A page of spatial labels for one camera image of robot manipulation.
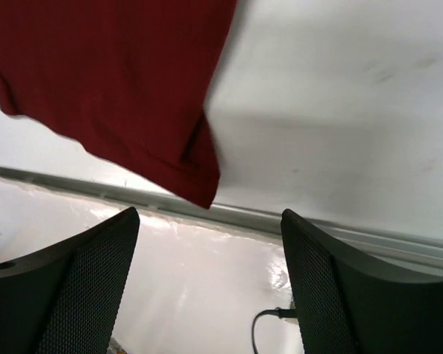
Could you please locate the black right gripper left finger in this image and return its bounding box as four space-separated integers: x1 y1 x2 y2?
0 207 140 353

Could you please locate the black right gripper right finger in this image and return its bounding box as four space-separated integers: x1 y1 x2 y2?
281 209 443 353

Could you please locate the dark red t shirt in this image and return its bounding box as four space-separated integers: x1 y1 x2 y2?
0 1 236 208

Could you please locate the black usb cable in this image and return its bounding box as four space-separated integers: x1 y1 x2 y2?
251 308 298 354

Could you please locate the aluminium table rail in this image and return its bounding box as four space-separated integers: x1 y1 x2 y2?
0 167 443 271

